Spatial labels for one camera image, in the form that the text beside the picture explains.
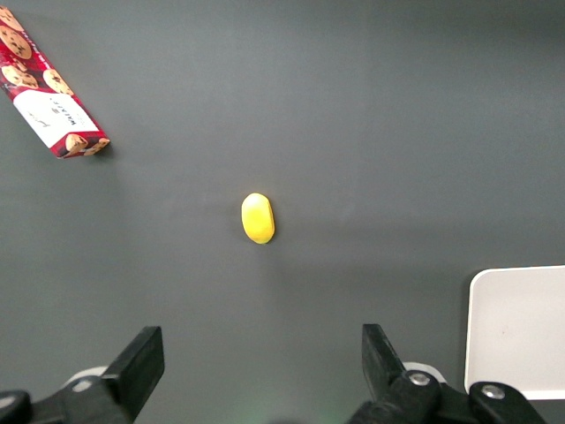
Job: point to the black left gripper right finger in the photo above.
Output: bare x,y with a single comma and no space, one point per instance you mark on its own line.
384,375

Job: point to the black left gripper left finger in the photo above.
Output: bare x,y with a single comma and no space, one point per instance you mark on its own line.
132,375

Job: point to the red cookie box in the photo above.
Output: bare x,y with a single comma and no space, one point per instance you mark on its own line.
48,101

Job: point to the white rectangular tray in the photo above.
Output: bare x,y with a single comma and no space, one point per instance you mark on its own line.
516,331

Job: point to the yellow lemon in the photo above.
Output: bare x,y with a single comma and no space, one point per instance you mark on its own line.
258,218

